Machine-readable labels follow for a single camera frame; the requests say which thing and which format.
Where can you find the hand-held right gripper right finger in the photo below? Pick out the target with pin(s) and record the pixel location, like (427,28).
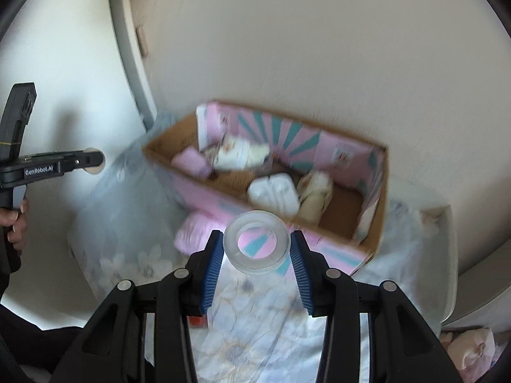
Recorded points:
(302,277)

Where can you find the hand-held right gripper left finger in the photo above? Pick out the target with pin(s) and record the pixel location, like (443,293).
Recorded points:
(211,275)

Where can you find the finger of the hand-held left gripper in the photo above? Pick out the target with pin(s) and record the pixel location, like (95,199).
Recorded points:
(82,160)

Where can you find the clear tape roll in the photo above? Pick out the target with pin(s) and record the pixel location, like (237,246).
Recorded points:
(230,246)

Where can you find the pink printed cardboard box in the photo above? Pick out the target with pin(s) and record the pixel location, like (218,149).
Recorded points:
(339,203)

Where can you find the orange white plush toy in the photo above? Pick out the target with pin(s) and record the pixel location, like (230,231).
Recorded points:
(315,191)

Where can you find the person's left hand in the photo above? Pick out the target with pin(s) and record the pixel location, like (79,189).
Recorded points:
(18,227)

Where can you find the pink soft packet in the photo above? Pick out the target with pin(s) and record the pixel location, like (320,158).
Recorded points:
(191,161)
(191,233)

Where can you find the small red object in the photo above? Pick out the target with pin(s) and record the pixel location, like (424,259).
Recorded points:
(198,321)

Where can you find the pale floral blanket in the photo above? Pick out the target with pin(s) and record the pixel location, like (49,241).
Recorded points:
(255,327)

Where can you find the white folded socks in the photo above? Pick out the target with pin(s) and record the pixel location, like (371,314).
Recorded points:
(273,193)

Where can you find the floral print tissue packet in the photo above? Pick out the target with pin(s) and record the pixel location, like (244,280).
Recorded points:
(233,153)

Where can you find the beige door latch plate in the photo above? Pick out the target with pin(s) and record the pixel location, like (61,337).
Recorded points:
(142,40)

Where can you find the pink plush toy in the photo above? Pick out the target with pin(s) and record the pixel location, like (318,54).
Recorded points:
(467,345)

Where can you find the white door frame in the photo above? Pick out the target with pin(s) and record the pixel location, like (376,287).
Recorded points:
(127,48)

